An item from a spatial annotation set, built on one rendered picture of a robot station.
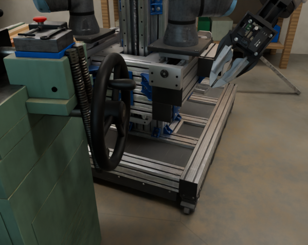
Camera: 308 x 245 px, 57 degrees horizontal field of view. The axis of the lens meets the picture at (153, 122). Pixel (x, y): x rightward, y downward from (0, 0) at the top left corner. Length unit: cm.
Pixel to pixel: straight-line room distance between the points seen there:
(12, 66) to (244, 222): 126
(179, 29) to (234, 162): 101
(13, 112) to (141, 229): 98
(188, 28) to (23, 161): 82
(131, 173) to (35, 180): 79
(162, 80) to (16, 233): 73
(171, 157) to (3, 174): 103
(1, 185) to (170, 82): 72
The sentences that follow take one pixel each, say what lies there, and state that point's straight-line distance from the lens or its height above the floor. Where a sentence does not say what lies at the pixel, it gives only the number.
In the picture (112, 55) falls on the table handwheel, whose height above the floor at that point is 95.
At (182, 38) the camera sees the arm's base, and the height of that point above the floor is 85.
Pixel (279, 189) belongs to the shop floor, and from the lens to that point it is 179.
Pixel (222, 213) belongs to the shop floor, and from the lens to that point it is 157.
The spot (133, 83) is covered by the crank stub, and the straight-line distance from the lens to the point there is 59.
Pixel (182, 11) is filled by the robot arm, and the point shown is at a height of 95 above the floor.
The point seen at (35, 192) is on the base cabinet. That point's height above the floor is 64.
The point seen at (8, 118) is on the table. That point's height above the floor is 87.
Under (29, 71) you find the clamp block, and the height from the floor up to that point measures 93.
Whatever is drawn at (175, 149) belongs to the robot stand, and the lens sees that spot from 159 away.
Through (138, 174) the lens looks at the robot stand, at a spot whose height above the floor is 19.
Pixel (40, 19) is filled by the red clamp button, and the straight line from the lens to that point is 73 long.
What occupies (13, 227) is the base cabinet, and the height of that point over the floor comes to 62.
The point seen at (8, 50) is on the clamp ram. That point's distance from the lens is 75.
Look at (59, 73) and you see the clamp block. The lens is 64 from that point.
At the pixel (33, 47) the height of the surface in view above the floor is 98.
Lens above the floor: 115
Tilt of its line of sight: 31 degrees down
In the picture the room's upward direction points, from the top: straight up
